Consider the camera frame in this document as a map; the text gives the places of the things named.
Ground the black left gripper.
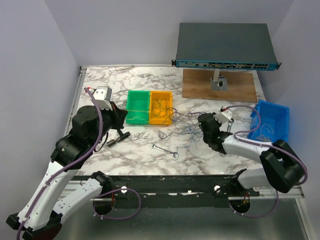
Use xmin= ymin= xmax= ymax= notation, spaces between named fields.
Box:
xmin=87 ymin=100 xmax=127 ymax=148

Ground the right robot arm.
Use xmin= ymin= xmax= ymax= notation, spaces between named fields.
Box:
xmin=197 ymin=113 xmax=308 ymax=196

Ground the yellow plastic bin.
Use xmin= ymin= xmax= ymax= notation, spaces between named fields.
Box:
xmin=149 ymin=90 xmax=173 ymax=126

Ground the silver open-end wrench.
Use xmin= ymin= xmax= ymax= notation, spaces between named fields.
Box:
xmin=149 ymin=144 xmax=179 ymax=159

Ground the blue purple cable bundle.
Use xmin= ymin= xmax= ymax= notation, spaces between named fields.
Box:
xmin=157 ymin=106 xmax=208 ymax=161

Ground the green plastic bin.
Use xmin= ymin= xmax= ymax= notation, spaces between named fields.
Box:
xmin=126 ymin=90 xmax=150 ymax=125

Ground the brown wooden board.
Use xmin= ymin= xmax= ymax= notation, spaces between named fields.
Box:
xmin=182 ymin=69 xmax=258 ymax=103

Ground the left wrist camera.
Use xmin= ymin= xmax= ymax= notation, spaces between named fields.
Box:
xmin=93 ymin=86 xmax=112 ymax=110

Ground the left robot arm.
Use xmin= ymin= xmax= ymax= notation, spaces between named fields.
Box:
xmin=6 ymin=101 xmax=128 ymax=240

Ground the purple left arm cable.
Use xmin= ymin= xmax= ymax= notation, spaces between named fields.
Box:
xmin=16 ymin=87 xmax=142 ymax=240

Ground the grey metal stand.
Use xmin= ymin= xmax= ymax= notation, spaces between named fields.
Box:
xmin=210 ymin=69 xmax=228 ymax=92

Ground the aluminium frame rail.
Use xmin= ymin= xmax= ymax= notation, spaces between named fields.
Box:
xmin=27 ymin=66 xmax=88 ymax=240

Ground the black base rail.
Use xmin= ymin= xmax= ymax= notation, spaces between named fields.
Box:
xmin=82 ymin=174 xmax=261 ymax=208

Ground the black T-shaped tool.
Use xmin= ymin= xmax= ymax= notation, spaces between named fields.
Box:
xmin=106 ymin=129 xmax=131 ymax=148

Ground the silver ratchet wrench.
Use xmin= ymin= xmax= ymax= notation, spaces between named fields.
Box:
xmin=226 ymin=118 xmax=234 ymax=133

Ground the blue plastic bin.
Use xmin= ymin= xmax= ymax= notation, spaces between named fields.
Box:
xmin=247 ymin=99 xmax=290 ymax=142

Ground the grey network switch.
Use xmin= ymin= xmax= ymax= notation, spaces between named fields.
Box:
xmin=171 ymin=23 xmax=281 ymax=71

